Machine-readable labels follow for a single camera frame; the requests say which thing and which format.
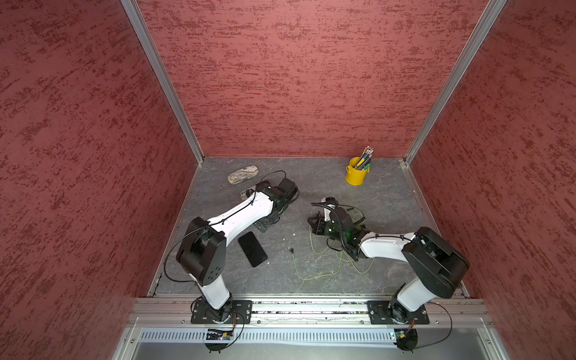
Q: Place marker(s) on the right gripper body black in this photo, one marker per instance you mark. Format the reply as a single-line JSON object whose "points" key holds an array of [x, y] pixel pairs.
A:
{"points": [[326, 228]]}

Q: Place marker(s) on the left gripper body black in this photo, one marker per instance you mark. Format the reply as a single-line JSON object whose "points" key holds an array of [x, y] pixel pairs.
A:
{"points": [[276, 213]]}

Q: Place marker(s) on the green wired earphones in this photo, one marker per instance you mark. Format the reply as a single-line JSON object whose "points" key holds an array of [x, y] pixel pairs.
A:
{"points": [[355, 216], [330, 261]]}

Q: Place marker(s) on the purple-edged smartphone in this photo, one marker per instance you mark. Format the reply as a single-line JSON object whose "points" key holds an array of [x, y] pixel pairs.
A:
{"points": [[252, 249]]}

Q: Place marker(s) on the blue-edged smartphone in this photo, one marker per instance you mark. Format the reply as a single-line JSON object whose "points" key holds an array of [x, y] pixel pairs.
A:
{"points": [[265, 223]]}

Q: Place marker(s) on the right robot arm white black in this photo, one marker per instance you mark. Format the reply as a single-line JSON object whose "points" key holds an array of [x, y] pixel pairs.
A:
{"points": [[438, 266]]}

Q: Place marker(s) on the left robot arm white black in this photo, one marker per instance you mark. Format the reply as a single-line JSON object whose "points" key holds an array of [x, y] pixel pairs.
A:
{"points": [[202, 252]]}

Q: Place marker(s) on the white black stapler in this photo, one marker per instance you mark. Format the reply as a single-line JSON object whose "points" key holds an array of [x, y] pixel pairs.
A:
{"points": [[246, 194]]}

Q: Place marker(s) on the patterned glasses case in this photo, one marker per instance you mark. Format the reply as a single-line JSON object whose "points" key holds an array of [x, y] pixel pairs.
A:
{"points": [[243, 174]]}

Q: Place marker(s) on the yellow pen cup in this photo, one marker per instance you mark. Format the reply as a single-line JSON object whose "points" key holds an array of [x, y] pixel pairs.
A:
{"points": [[356, 177]]}

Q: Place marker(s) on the pens in cup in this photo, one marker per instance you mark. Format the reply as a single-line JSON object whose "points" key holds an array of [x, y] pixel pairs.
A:
{"points": [[365, 158]]}

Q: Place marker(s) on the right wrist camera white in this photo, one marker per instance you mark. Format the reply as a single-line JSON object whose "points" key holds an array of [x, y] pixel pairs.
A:
{"points": [[329, 203]]}

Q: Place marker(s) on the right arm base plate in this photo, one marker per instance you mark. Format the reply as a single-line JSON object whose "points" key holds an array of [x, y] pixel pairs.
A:
{"points": [[384, 313]]}

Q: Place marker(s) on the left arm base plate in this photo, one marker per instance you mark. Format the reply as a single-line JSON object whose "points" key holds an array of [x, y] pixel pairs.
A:
{"points": [[203, 314]]}

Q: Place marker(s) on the right circuit board with cable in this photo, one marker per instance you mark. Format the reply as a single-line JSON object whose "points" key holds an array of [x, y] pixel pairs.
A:
{"points": [[407, 340]]}

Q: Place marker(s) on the aluminium front rail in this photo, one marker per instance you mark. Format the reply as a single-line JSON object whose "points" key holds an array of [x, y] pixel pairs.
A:
{"points": [[319, 311]]}

